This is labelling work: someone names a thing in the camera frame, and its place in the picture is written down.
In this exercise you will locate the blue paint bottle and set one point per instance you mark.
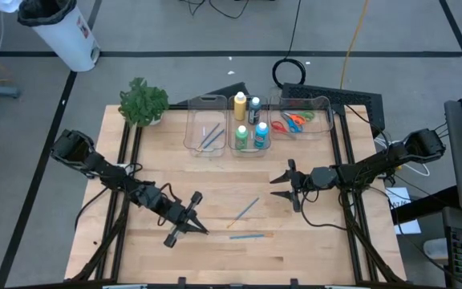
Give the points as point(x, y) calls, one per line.
point(261, 138)

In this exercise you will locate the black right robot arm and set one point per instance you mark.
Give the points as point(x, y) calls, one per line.
point(375, 164)

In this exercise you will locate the black table clamp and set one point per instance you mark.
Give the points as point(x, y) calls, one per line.
point(181, 282)
point(294, 282)

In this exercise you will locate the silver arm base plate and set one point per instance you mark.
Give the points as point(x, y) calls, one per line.
point(122, 165)

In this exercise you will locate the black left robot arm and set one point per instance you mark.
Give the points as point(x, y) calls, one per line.
point(147, 196)

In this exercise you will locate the wide clear plastic bin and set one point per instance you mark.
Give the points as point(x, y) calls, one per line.
point(321, 124)

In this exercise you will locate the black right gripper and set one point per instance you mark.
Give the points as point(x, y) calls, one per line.
point(303, 182)

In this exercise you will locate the white trash can black bag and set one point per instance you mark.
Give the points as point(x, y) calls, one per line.
point(66, 40)

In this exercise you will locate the silver edge bracket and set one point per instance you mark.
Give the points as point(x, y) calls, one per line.
point(124, 286)
point(347, 287)

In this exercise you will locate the pale grey rounded object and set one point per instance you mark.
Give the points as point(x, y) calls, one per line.
point(435, 249)

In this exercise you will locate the green plant in white pot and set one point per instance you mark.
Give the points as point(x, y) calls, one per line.
point(143, 102)

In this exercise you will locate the white plastic bag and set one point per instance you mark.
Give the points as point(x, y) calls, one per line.
point(6, 5)

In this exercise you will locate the white paper sheet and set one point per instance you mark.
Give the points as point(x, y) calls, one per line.
point(399, 196)

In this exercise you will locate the red scissors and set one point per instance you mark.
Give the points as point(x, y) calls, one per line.
point(279, 126)

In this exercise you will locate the green scissors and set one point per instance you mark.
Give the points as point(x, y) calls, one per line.
point(309, 116)

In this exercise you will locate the green paint bottle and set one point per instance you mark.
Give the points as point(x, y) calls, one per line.
point(241, 140)

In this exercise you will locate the black diagonal bar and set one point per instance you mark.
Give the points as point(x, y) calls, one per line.
point(423, 204)

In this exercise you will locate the blue scissors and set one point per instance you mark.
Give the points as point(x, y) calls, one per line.
point(292, 127)

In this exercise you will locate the yellow paint bottle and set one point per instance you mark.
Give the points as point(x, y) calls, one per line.
point(240, 108)

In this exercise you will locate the dark grey paint bottle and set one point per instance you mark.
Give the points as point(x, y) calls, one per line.
point(254, 114)

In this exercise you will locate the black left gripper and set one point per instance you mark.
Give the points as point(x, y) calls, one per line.
point(183, 214)

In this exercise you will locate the black aluminium table frame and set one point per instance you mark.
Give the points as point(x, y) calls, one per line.
point(352, 241)

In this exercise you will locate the orange scissors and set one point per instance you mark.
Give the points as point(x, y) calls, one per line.
point(298, 119)

